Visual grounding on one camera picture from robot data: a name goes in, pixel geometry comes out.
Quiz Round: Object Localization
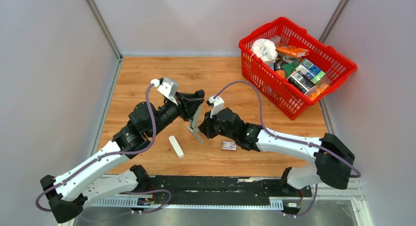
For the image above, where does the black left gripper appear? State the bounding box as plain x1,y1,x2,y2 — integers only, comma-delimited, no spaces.
149,91,205,138

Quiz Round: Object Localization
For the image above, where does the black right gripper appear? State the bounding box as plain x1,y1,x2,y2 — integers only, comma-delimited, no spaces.
198,110,236,141

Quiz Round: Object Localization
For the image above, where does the grey stapler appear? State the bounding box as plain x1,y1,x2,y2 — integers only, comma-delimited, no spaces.
187,104,204,144

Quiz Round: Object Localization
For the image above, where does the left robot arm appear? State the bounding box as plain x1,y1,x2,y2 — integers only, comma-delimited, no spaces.
40,89,205,224

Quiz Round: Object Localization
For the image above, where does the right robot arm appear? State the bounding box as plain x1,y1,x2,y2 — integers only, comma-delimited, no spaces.
199,108,355,196

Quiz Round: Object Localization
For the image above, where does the white stapler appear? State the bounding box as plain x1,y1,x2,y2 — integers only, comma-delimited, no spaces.
168,135,184,158

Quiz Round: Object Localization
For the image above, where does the red white staple box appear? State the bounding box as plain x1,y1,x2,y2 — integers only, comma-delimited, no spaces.
221,141,237,151

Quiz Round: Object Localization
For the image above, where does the white crumpled bag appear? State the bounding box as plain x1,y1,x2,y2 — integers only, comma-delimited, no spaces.
250,39,278,66

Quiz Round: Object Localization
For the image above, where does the red plastic basket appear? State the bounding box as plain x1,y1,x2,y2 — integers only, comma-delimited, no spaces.
238,17,357,120

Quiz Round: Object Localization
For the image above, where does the black white box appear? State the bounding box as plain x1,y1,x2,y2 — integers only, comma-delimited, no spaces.
287,71,317,95

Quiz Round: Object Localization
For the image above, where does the orange box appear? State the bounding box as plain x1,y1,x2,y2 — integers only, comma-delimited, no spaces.
276,44,310,58

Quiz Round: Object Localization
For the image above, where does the blue green box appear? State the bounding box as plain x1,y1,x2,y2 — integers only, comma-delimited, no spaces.
295,59,326,84

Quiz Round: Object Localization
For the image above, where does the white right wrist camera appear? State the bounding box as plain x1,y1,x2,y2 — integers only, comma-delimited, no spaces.
207,96,225,118

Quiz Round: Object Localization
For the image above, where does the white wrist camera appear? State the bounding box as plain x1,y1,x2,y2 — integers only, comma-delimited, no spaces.
151,77,179,105
207,96,225,118

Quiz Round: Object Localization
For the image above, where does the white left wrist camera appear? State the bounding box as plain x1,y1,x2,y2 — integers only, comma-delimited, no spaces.
151,77,179,105

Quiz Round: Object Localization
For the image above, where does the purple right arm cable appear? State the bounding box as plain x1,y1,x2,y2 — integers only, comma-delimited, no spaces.
212,80,362,217

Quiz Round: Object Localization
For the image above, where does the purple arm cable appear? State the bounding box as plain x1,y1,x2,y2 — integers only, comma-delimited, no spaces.
35,83,173,215
212,80,362,217

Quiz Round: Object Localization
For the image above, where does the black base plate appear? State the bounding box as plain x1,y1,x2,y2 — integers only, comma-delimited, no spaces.
136,175,312,206

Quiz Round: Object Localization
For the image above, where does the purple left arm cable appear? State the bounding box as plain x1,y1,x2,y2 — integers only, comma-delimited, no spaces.
35,83,173,215

